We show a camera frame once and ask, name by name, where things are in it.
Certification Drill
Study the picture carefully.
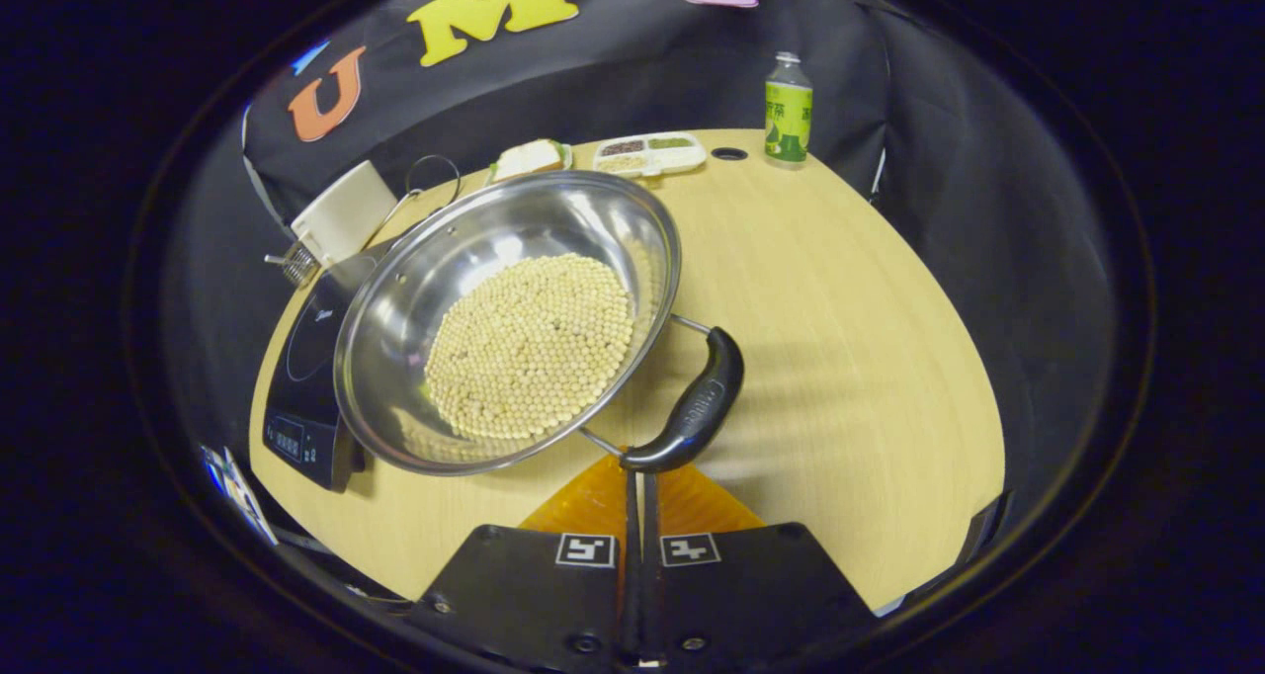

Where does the black backdrop cloth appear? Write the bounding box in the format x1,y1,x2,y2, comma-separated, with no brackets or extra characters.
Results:
163,0,1128,596

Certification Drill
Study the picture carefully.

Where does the black power cable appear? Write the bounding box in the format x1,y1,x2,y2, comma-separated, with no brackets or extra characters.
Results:
380,154,463,250

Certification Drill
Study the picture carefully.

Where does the white divided tray with beans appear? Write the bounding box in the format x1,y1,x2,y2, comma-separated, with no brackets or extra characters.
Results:
593,131,708,179

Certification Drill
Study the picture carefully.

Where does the stainless steel pot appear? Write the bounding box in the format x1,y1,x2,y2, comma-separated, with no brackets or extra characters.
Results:
333,170,745,477

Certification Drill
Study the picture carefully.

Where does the green label bottle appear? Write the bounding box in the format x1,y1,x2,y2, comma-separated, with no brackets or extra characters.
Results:
764,51,814,168

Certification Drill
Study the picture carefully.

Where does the pile of soybeans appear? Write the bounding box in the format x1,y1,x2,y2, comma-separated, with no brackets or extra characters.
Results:
423,252,635,441

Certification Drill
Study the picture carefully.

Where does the black induction cooktop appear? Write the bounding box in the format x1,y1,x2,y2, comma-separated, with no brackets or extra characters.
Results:
262,239,396,494

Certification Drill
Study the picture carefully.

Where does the white toaster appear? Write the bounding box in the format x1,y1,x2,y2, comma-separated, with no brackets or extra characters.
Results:
291,160,398,268

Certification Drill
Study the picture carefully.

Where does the sandwich on plate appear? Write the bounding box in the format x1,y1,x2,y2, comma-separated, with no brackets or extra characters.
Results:
487,138,574,185

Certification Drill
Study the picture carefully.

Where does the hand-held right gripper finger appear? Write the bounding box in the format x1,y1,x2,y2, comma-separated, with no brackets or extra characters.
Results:
642,464,881,669
420,455,640,673

